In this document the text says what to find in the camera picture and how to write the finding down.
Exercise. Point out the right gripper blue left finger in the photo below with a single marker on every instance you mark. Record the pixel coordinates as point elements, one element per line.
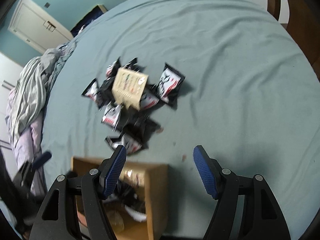
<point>110,174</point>

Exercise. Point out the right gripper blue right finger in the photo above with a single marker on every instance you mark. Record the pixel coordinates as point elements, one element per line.
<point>210,172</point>

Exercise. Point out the tan kraft paper snack bag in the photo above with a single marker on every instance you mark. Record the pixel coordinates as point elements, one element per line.
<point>128,88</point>

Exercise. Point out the snack packet inside box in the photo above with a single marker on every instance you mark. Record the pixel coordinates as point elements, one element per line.
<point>129,199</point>

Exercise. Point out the snack packet near box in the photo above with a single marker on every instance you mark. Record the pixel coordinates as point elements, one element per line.
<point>131,145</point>

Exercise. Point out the brown cardboard box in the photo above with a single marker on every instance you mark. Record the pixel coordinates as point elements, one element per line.
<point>150,182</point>

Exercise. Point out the grey striped crumpled blanket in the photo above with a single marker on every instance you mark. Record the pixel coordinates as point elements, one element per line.
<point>28,99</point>

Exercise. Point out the snack packet left of pile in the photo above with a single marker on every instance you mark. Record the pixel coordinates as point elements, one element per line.
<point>93,92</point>

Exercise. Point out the snack packet of pile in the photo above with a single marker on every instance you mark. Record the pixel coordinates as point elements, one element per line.
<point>169,84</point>
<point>93,92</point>

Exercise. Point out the snack packet right of pile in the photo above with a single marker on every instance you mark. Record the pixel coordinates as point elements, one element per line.
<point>169,84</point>

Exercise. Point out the white door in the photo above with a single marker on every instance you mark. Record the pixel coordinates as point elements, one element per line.
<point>36,27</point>

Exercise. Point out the dark blue framed picture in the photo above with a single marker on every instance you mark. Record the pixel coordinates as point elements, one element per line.
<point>95,13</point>

